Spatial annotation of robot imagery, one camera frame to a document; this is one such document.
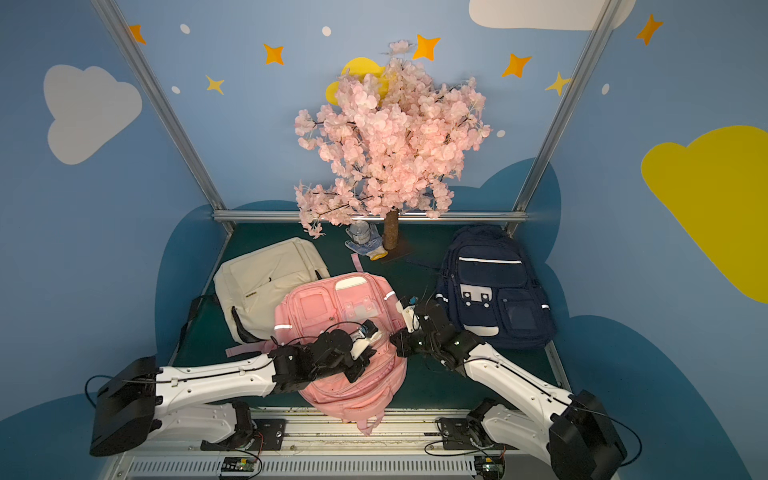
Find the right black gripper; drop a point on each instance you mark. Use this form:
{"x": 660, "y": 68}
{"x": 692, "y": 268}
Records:
{"x": 413, "y": 335}

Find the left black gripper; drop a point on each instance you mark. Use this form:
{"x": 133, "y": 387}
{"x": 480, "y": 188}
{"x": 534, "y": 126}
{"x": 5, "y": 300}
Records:
{"x": 358, "y": 361}

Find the pink backpack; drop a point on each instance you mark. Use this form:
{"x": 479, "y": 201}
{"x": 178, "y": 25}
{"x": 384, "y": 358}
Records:
{"x": 346, "y": 321}

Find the navy blue backpack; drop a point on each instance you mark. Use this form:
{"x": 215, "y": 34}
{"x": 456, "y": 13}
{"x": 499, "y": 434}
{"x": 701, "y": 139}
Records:
{"x": 488, "y": 287}

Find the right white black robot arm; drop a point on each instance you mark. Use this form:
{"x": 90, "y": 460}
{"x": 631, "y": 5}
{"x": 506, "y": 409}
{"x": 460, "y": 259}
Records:
{"x": 572, "y": 433}

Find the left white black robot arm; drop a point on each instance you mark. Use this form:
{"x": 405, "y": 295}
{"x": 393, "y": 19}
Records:
{"x": 134, "y": 403}

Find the cream white bag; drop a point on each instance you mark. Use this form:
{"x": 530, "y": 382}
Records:
{"x": 251, "y": 286}

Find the right green circuit board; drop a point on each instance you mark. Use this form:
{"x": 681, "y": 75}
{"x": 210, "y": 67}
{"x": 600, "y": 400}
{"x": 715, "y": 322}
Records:
{"x": 488, "y": 468}

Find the green circuit board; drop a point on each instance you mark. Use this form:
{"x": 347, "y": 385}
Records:
{"x": 233, "y": 467}
{"x": 488, "y": 468}

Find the left green circuit board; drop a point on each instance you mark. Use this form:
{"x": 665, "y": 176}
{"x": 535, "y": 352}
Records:
{"x": 233, "y": 467}

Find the pink cherry blossom tree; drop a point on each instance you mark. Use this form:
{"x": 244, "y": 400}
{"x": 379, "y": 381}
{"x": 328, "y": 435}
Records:
{"x": 393, "y": 139}

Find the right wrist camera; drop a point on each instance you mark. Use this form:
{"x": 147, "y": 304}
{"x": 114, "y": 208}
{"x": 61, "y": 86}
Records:
{"x": 410, "y": 319}

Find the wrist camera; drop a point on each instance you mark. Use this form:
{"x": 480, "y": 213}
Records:
{"x": 362, "y": 341}
{"x": 410, "y": 319}

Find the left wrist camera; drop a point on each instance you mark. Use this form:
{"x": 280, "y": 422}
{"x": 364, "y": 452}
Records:
{"x": 362, "y": 341}

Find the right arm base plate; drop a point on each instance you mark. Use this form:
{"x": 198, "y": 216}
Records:
{"x": 464, "y": 434}

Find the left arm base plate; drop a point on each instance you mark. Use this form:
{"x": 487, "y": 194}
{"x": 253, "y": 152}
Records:
{"x": 262, "y": 435}

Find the aluminium rail base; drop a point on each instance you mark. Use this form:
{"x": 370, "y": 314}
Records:
{"x": 403, "y": 446}

